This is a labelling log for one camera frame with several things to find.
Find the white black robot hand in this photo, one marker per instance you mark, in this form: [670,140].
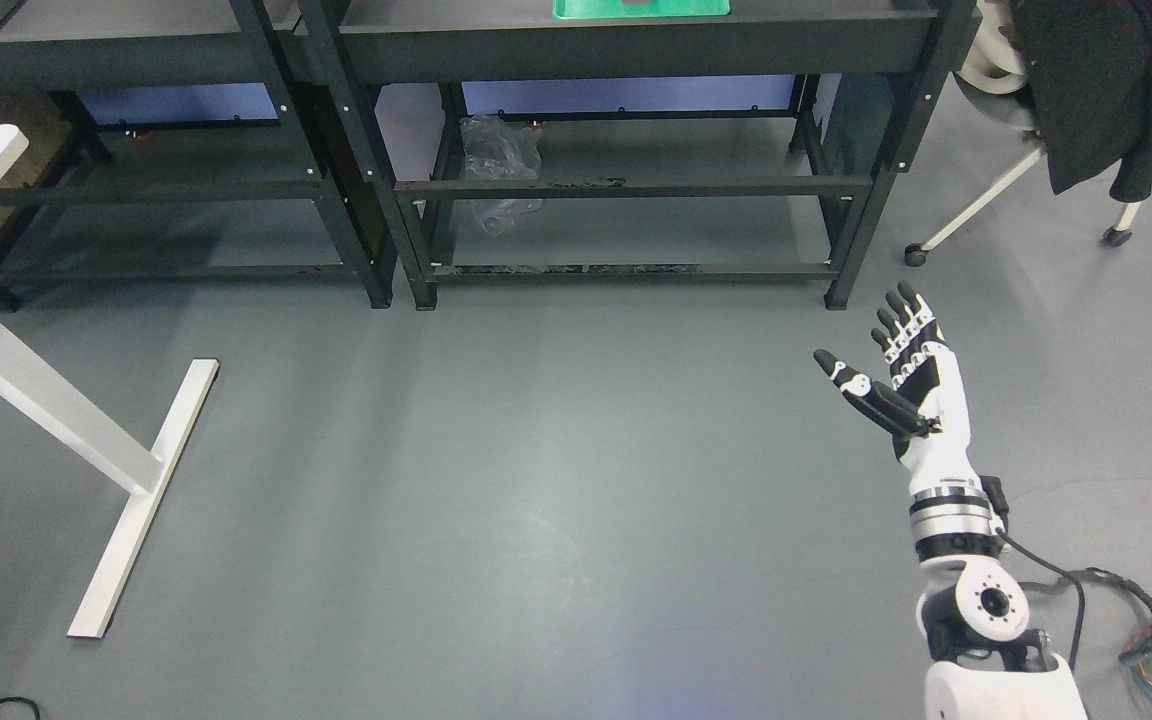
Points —
[924,405]

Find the black metal shelf right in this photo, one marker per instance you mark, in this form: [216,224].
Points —
[908,47]

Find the black metal shelf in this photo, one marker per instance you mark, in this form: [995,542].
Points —
[176,141]
[908,47]

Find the green plastic tray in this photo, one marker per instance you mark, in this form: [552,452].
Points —
[614,10]

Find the black metal shelf left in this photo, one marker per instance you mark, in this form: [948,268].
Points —
[176,141]

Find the white chair with black jacket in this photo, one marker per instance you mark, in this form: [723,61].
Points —
[1075,79]

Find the clear plastic bag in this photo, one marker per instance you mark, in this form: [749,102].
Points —
[499,151]

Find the white desk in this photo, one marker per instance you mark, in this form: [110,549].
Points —
[144,473]

